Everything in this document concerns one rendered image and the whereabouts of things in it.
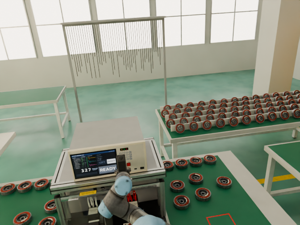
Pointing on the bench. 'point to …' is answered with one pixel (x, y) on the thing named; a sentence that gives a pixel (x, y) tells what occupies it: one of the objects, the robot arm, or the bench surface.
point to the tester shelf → (150, 174)
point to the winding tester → (110, 142)
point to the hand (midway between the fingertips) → (122, 167)
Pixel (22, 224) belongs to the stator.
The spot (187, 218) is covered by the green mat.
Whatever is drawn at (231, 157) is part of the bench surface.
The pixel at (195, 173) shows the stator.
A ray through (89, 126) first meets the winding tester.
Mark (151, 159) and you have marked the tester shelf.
